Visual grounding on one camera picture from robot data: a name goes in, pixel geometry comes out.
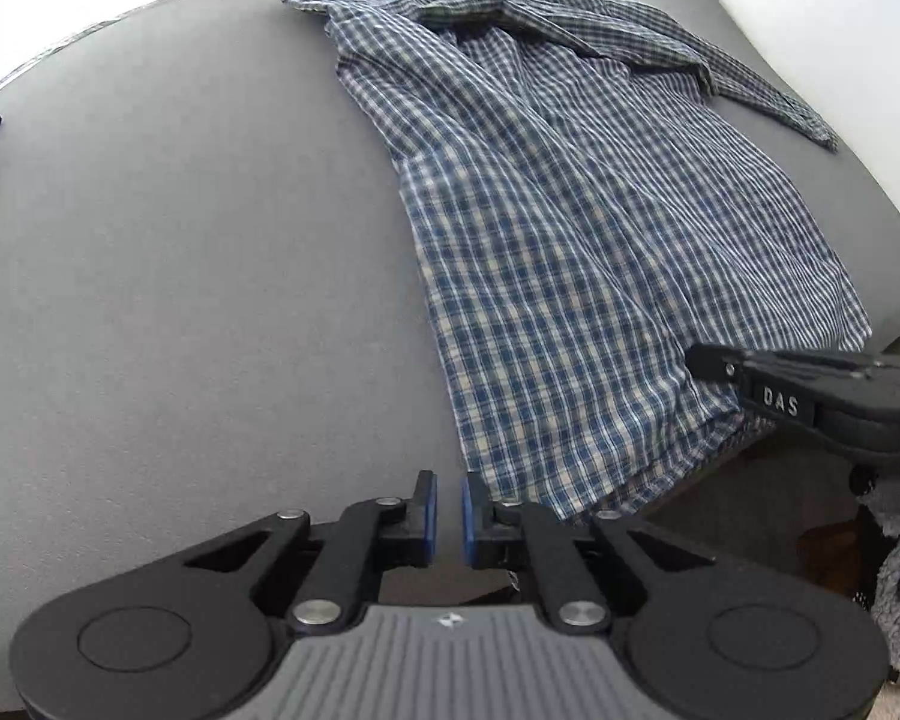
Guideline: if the blue plaid shirt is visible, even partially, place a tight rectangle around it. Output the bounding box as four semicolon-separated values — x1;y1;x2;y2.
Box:
283;0;871;518

